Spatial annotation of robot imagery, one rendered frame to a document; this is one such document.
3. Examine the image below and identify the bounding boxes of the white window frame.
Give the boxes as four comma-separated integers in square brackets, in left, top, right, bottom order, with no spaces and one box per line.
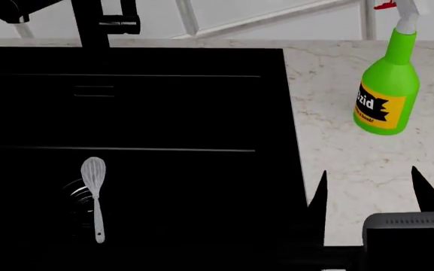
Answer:
[11,0,378,41]

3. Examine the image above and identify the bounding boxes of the dark grey wrist camera box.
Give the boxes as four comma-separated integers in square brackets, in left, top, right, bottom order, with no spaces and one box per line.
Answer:
[362,211,434,271]

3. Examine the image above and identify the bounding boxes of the green spray bottle yellow label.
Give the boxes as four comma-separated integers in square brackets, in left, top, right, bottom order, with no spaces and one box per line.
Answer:
[353,0,421,136]

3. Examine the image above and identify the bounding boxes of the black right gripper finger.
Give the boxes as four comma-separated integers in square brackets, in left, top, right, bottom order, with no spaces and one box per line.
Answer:
[411,165,434,213]
[290,169,329,248]

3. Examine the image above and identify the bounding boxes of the metal sink drain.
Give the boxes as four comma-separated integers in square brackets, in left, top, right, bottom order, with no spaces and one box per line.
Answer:
[62,178,98,230]

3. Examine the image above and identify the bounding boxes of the white whisk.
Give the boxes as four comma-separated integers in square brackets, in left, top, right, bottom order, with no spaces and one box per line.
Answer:
[80,156,108,244]

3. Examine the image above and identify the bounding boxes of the black kitchen sink basin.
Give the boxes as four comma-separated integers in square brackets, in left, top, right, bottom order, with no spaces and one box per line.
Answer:
[0,46,310,271]

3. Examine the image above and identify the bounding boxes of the black kitchen faucet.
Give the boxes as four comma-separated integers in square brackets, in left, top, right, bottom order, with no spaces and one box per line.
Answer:
[0,0,141,48]

